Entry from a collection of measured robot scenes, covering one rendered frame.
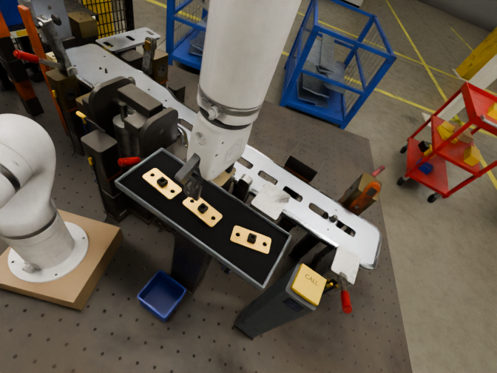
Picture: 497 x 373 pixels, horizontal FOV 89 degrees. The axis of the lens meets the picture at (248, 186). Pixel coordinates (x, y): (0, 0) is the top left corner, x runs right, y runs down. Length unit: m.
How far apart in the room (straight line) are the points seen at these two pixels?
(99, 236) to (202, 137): 0.67
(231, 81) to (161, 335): 0.80
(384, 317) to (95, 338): 1.03
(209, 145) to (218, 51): 0.12
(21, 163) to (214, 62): 0.46
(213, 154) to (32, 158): 0.41
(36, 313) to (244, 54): 0.91
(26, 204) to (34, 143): 0.15
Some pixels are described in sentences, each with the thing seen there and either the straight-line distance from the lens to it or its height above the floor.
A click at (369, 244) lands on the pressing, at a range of 0.92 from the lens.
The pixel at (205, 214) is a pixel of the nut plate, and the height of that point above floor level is 1.16.
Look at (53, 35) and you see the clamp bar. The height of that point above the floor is 1.18.
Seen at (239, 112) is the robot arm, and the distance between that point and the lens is 0.31.
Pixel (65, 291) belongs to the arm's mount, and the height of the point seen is 0.79.
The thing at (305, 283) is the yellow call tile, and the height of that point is 1.16.
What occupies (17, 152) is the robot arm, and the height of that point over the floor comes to 1.19.
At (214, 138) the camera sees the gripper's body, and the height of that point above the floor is 1.40.
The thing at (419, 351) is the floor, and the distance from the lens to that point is 2.32.
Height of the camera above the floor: 1.62
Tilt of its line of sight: 50 degrees down
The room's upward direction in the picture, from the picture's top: 25 degrees clockwise
